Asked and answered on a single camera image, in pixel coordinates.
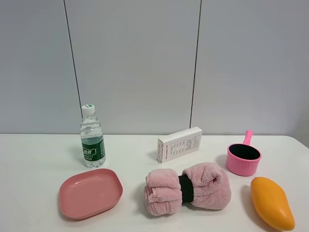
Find orange toy mango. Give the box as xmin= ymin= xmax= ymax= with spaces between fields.
xmin=250 ymin=177 xmax=295 ymax=231

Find white cardboard box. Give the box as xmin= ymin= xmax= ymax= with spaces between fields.
xmin=157 ymin=127 xmax=202 ymax=163

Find clear water bottle green label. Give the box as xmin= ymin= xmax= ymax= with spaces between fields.
xmin=80 ymin=104 xmax=106 ymax=168

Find rolled pink towel black band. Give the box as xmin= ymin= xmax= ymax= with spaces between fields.
xmin=144 ymin=162 xmax=231 ymax=216

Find pink toy saucepan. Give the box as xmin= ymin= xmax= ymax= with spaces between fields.
xmin=226 ymin=130 xmax=262 ymax=176

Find pink plastic plate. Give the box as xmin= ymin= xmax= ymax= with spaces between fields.
xmin=59 ymin=169 xmax=123 ymax=220

